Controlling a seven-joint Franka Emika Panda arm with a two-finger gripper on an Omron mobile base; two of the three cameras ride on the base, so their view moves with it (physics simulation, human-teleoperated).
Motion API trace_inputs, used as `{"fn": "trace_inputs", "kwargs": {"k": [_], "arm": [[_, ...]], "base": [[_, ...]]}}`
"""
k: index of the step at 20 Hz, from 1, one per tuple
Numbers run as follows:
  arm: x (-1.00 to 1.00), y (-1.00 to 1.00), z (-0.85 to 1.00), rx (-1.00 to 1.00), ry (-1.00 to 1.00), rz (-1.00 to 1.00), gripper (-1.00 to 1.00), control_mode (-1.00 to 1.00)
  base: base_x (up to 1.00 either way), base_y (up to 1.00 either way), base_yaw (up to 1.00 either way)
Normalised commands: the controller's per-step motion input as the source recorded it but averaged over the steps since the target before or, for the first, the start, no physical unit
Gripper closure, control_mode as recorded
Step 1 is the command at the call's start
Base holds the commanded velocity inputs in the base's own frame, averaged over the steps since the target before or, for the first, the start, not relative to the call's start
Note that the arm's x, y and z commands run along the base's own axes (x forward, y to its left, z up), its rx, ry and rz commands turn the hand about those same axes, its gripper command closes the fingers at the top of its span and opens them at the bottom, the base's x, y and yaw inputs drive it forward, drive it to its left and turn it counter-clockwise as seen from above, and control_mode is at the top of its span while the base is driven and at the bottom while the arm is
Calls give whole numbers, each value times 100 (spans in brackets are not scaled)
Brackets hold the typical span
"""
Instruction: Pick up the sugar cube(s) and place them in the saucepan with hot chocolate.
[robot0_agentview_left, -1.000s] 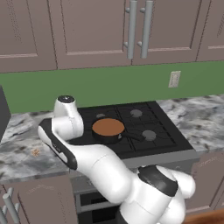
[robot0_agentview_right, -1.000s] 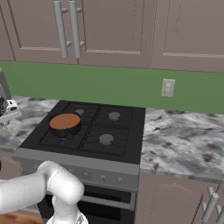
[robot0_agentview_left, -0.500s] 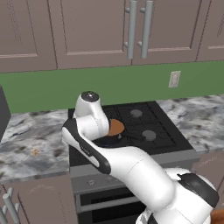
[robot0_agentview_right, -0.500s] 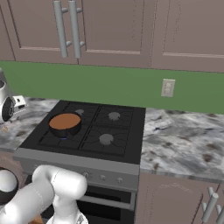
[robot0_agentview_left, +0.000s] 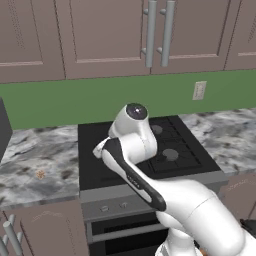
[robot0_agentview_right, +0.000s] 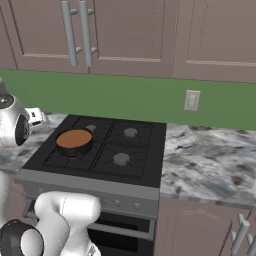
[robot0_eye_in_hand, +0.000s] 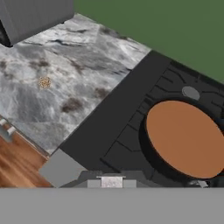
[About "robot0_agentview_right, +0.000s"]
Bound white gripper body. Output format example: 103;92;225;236
35;109;50;128

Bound black saucepan with hot chocolate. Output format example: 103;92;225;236
54;128;95;158

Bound black gas hob stove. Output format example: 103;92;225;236
14;113;168;256

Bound black oven door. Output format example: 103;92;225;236
25;199;158;256

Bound brown wall cupboard door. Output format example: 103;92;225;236
171;0;256;84
0;5;18;71
87;0;177;80
0;0;96;75

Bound grey bar cupboard handle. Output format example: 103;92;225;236
245;233;256;256
229;213;251;255
78;0;98;68
60;0;83;67

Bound grey oven door handle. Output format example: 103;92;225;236
87;221;156;242

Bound beige wall socket plate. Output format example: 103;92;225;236
183;89;202;112

